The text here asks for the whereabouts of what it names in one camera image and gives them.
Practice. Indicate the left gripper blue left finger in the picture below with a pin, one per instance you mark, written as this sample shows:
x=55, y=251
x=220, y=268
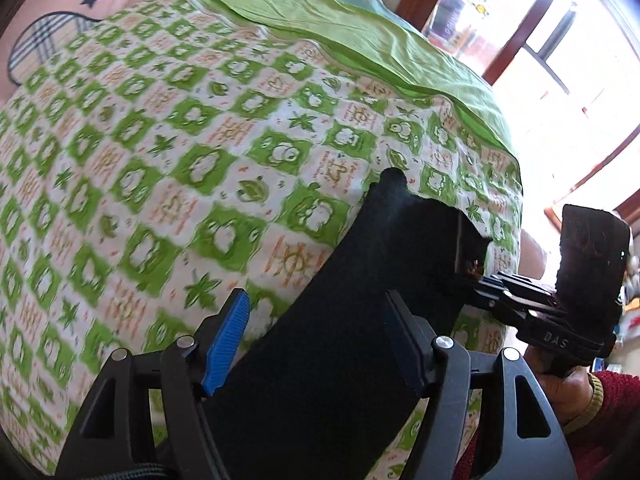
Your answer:
x=223, y=333

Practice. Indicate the green patterned bed sheet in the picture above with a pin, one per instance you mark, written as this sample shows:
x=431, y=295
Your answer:
x=172, y=153

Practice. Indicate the wooden window frame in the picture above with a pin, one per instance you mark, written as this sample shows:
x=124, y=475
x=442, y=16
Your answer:
x=565, y=74

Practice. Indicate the right hand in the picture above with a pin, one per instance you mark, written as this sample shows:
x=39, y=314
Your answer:
x=568, y=396

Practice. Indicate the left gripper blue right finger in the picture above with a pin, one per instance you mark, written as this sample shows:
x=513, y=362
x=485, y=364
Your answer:
x=406, y=339

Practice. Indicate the black pants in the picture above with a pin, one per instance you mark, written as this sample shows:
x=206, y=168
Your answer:
x=320, y=395

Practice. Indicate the lime green cloth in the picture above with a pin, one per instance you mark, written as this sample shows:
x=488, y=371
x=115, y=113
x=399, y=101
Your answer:
x=376, y=46

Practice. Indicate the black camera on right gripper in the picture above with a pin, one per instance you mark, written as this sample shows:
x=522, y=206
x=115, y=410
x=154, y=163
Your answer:
x=594, y=249

